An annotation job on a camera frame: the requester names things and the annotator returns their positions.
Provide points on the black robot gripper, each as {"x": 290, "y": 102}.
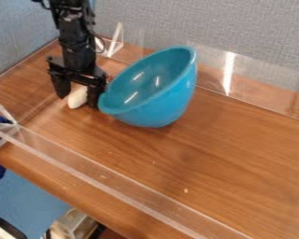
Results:
{"x": 76, "y": 67}

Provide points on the white mushroom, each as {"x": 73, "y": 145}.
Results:
{"x": 77, "y": 98}

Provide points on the blue plastic bowl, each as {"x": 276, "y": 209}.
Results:
{"x": 149, "y": 93}

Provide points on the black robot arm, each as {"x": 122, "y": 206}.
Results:
{"x": 73, "y": 18}

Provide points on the clear acrylic front barrier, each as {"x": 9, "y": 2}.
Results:
{"x": 134, "y": 211}

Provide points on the clear acrylic barrier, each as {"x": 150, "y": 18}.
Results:
{"x": 251, "y": 81}
{"x": 134, "y": 211}

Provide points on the clear acrylic back barrier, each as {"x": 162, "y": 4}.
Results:
{"x": 251, "y": 81}

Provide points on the black object bottom left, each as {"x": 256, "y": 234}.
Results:
{"x": 9, "y": 232}

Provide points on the clear acrylic corner bracket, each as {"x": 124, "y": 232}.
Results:
{"x": 108, "y": 46}

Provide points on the grey metal frame under table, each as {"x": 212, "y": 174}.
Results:
{"x": 73, "y": 225}

